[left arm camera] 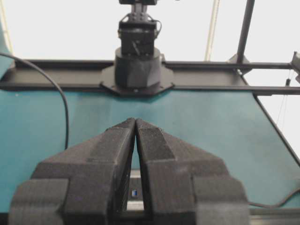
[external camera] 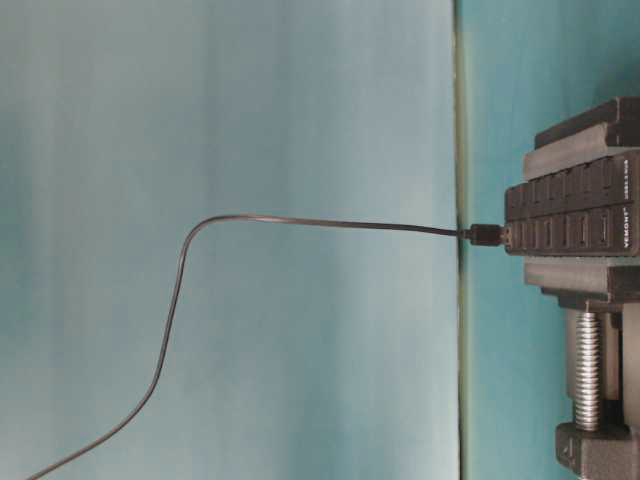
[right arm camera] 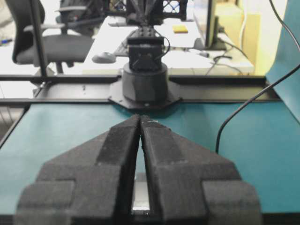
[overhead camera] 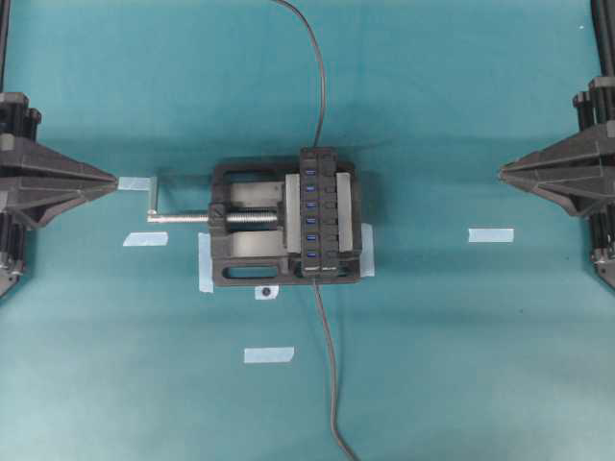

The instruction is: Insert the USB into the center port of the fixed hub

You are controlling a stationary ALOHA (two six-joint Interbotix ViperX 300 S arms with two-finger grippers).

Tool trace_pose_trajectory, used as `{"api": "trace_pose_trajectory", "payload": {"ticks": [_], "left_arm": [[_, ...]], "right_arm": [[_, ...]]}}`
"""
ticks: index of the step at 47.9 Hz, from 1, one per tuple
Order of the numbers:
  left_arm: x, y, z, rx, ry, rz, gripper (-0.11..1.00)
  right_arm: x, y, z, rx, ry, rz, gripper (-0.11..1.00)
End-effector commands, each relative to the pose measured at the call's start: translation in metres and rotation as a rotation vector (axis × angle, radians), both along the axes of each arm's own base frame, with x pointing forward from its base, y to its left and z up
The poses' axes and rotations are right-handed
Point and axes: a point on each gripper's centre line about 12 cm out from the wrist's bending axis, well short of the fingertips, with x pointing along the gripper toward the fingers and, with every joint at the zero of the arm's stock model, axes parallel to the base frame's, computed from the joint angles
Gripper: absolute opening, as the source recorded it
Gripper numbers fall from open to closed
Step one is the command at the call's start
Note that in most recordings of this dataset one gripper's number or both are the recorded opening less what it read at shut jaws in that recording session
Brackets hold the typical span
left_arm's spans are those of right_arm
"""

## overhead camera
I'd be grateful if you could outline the blue tape left of vise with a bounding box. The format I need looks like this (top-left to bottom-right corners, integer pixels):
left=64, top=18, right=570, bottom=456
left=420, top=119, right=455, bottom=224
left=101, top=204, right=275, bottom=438
left=123, top=231, right=168, bottom=247

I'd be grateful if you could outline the black multiport USB hub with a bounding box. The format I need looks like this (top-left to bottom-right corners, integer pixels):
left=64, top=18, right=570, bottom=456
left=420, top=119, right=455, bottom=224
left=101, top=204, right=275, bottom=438
left=299, top=148, right=339, bottom=278

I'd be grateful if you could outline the grey hub power cable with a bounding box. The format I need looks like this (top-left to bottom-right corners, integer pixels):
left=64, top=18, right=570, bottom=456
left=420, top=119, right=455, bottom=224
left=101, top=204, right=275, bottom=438
left=270, top=0, right=365, bottom=461

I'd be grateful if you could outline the blue tape vise right edge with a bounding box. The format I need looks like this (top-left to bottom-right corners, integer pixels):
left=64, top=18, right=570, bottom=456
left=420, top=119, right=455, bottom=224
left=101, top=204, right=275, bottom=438
left=359, top=223, right=376, bottom=278

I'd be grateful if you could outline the black left frame rail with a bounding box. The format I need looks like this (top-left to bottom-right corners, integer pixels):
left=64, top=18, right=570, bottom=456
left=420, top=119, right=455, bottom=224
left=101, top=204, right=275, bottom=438
left=0, top=0, right=12, bottom=92

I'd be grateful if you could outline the blue tape bottom centre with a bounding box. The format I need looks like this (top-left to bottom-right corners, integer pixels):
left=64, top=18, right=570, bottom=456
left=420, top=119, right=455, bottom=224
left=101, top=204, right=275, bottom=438
left=243, top=347, right=295, bottom=364

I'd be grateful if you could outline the black frame rail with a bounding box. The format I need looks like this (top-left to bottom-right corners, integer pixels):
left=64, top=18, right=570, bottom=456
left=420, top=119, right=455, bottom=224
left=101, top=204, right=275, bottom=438
left=590, top=0, right=614, bottom=77
left=0, top=0, right=12, bottom=92

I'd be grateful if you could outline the silver vise crank handle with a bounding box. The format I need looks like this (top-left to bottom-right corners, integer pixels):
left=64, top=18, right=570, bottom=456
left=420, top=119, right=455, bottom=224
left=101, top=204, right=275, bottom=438
left=146, top=177, right=209, bottom=224

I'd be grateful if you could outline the small taped black screw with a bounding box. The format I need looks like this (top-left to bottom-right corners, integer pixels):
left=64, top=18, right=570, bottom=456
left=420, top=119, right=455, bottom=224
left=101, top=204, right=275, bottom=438
left=254, top=285, right=280, bottom=301

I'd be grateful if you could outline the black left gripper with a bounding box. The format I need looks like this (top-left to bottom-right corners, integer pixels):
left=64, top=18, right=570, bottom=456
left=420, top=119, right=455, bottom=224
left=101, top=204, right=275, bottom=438
left=1, top=92, right=117, bottom=298

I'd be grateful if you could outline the blue tape vise left edge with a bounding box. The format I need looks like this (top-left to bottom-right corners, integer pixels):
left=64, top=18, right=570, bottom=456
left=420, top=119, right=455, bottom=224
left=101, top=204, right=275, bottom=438
left=198, top=232, right=214, bottom=294

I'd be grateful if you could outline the blue tape vise edge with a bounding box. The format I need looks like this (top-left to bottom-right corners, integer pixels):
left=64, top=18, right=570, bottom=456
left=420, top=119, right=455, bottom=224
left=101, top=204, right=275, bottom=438
left=198, top=232, right=214, bottom=294
left=359, top=223, right=376, bottom=278

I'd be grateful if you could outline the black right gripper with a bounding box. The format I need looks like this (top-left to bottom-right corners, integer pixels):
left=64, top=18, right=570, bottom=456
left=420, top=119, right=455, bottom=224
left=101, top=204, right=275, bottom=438
left=497, top=75, right=615, bottom=290

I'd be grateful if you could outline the black right frame rail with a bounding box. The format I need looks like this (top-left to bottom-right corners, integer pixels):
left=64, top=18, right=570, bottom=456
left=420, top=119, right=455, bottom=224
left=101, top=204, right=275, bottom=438
left=590, top=0, right=614, bottom=77

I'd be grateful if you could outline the blue tape near crank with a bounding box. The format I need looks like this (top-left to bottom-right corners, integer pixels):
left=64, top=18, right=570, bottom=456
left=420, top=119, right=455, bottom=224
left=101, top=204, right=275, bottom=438
left=118, top=177, right=150, bottom=191

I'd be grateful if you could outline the black bench vise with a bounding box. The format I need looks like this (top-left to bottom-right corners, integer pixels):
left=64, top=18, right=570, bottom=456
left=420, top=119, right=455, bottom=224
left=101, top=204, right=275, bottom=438
left=208, top=156, right=362, bottom=287

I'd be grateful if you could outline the blue tape right side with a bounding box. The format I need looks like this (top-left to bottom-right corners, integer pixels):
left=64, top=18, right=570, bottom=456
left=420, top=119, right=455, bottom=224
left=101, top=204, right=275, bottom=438
left=468, top=228, right=515, bottom=244

